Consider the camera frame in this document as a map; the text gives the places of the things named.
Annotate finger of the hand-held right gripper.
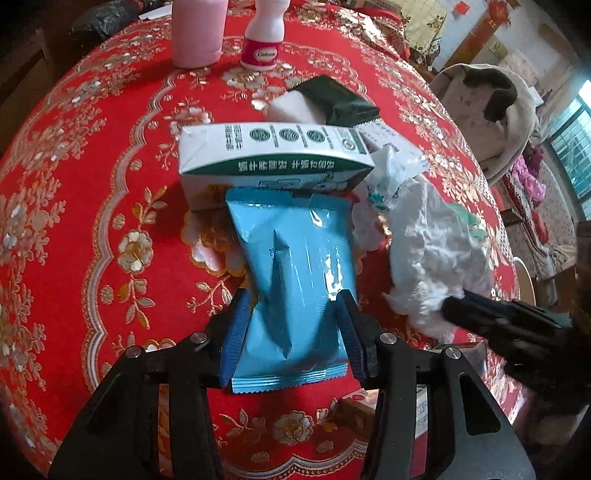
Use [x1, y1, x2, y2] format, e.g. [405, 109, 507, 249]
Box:
[464, 290, 571, 326]
[441, 296, 513, 344]

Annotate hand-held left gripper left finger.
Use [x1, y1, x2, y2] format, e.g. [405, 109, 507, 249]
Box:
[48, 288, 253, 480]

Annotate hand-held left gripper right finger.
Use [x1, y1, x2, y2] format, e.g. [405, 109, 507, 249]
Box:
[334, 290, 536, 480]

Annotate white trash bin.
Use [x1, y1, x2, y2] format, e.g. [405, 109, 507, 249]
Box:
[513, 256, 537, 306]

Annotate white plastic bag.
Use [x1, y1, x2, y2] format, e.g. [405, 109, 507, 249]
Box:
[383, 178, 492, 340]

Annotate blue snack packet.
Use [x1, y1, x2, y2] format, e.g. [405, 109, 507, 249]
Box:
[225, 187, 358, 394]

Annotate white green milk carton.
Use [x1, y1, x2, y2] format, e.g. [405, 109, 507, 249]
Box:
[178, 122, 376, 212]

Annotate sofa with patterned cover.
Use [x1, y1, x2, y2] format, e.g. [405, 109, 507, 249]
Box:
[499, 157, 578, 282]

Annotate purple pink clothes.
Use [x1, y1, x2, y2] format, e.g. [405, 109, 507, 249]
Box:
[512, 147, 546, 204]

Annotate crumpled clear plastic wrapper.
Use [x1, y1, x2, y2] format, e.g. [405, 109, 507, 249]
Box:
[353, 143, 416, 250]

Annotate window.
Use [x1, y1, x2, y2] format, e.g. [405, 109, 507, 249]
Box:
[549, 95, 591, 222]

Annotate beige dark-collared coat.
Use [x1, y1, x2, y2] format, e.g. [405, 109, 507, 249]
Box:
[429, 62, 541, 185]

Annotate white printed wrapper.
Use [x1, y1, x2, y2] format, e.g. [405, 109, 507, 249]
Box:
[358, 119, 430, 178]

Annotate red floral tablecloth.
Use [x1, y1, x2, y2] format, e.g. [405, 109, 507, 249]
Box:
[0, 0, 525, 478]

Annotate dark green snack packet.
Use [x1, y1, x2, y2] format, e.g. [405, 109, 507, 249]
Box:
[294, 75, 380, 129]

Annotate white bottle red label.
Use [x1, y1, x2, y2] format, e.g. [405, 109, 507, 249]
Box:
[240, 0, 286, 71]

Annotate pink bottle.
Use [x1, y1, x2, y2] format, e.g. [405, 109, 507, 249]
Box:
[171, 0, 228, 69]

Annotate black plastic bag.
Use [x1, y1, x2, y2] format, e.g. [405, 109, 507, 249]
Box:
[69, 0, 153, 40]

